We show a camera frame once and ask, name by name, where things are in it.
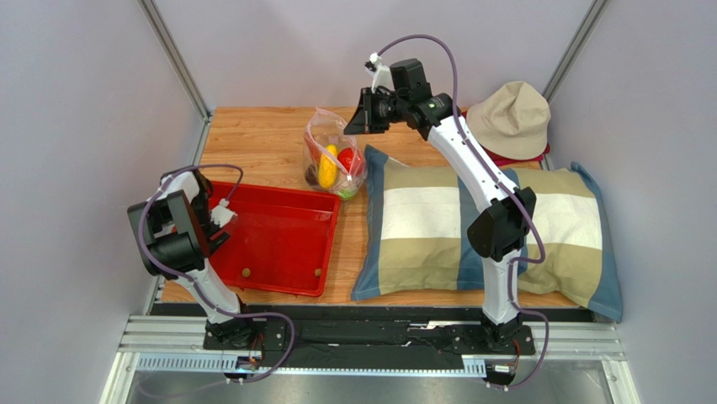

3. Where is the dark purple mangosteen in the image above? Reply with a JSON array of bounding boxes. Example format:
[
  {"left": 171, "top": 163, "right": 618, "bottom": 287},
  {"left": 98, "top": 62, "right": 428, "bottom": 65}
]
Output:
[{"left": 304, "top": 166, "right": 319, "bottom": 187}]

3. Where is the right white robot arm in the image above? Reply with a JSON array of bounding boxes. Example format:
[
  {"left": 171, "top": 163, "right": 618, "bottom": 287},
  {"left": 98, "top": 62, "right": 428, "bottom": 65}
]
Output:
[{"left": 344, "top": 54, "right": 536, "bottom": 351}]

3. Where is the plaid blue beige pillow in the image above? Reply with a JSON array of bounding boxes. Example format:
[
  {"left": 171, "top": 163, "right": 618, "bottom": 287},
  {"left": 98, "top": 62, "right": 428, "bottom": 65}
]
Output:
[{"left": 351, "top": 146, "right": 624, "bottom": 322}]

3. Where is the yellow mango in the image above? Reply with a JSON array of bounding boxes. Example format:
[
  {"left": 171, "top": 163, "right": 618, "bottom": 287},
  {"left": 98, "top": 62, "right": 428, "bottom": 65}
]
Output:
[{"left": 317, "top": 144, "right": 338, "bottom": 189}]

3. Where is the white green cauliflower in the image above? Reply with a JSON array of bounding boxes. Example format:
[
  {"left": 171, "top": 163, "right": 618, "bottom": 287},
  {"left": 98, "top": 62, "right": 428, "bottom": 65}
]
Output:
[{"left": 335, "top": 186, "right": 360, "bottom": 201}]

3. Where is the orange carrot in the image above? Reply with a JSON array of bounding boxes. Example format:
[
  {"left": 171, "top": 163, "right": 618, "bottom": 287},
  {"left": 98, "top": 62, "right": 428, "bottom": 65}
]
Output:
[{"left": 303, "top": 132, "right": 322, "bottom": 164}]

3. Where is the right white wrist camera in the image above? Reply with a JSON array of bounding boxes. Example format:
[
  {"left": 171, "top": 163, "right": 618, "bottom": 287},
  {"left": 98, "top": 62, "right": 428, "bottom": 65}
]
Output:
[{"left": 364, "top": 52, "right": 393, "bottom": 93}]

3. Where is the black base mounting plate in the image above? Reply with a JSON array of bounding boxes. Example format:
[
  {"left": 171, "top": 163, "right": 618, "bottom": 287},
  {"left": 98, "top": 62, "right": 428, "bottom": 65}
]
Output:
[{"left": 150, "top": 302, "right": 536, "bottom": 371}]

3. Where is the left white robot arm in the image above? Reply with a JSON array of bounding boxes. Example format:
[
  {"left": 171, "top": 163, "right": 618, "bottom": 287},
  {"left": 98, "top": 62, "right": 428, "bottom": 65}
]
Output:
[{"left": 127, "top": 167, "right": 258, "bottom": 348}]

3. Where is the aluminium frame rail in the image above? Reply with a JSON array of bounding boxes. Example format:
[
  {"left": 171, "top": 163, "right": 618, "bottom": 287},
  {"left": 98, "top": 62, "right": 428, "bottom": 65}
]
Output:
[{"left": 101, "top": 304, "right": 639, "bottom": 403}]

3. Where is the red plastic tray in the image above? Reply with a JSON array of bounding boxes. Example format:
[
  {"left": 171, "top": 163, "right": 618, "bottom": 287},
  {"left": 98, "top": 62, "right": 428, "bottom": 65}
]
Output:
[{"left": 210, "top": 182, "right": 341, "bottom": 297}]

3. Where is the red folded cloth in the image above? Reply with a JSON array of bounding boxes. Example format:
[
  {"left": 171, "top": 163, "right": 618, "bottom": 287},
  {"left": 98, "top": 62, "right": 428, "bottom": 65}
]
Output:
[{"left": 481, "top": 143, "right": 550, "bottom": 166}]

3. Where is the clear zip top bag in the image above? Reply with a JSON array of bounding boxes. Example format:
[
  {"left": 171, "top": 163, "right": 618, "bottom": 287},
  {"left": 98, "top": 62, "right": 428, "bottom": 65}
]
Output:
[{"left": 303, "top": 109, "right": 368, "bottom": 200}]

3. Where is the red yellow apple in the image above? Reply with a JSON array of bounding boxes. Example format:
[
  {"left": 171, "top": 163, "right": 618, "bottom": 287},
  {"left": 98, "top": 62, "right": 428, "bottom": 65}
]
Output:
[{"left": 337, "top": 147, "right": 365, "bottom": 176}]

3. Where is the beige bucket hat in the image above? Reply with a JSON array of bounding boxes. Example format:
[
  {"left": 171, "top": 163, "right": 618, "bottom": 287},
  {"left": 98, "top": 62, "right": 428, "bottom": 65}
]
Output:
[{"left": 465, "top": 81, "right": 551, "bottom": 160}]

